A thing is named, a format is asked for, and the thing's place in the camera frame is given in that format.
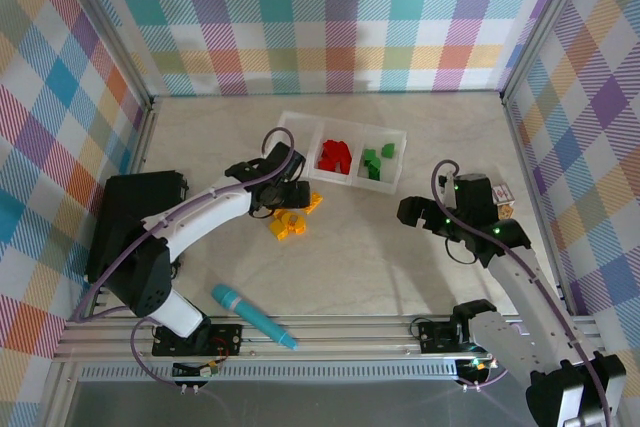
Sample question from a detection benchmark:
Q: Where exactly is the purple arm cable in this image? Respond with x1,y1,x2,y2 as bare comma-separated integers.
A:
67,127,297,324
431,160,615,427

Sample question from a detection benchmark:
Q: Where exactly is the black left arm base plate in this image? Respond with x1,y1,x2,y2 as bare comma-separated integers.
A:
151,323,245,357

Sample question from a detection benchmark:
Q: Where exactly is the teal marker pen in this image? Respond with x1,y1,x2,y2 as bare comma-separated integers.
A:
210,284,300,352

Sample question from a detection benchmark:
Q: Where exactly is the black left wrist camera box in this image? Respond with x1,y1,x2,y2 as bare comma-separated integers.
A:
267,140,307,183

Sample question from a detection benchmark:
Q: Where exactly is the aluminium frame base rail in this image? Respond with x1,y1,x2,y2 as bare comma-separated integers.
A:
52,314,609,366

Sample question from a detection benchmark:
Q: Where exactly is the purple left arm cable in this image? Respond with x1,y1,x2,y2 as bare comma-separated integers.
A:
67,127,297,324

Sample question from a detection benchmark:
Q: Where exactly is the aluminium frame side rail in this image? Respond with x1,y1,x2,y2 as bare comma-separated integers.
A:
124,99,159,179
502,94,584,321

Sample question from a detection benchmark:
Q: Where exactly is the black case with metal latch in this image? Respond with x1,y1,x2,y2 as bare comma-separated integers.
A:
85,169,190,299

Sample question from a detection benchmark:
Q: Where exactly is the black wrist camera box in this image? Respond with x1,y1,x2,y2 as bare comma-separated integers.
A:
455,173,495,220
267,140,307,183

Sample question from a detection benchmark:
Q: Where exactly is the white printed cube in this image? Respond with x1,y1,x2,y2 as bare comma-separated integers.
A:
492,181,517,206

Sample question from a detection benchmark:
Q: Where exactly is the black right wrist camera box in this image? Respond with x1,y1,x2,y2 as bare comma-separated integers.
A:
455,173,495,220

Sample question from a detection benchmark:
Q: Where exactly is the aluminium frame corner post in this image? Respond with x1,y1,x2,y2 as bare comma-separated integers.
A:
499,0,599,106
58,0,155,109

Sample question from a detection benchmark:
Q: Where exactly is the clear three-compartment container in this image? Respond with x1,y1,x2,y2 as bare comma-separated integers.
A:
276,109,409,197

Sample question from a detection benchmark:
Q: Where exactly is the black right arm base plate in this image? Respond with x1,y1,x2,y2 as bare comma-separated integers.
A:
416,318,462,354

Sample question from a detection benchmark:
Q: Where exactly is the perforated aluminium rail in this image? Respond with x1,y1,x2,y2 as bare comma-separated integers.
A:
74,364,464,386

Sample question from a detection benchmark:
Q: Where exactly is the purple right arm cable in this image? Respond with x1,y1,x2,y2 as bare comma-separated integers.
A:
431,160,615,427

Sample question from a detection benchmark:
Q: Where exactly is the long red lego brick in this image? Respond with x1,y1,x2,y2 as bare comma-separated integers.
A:
322,139,351,158

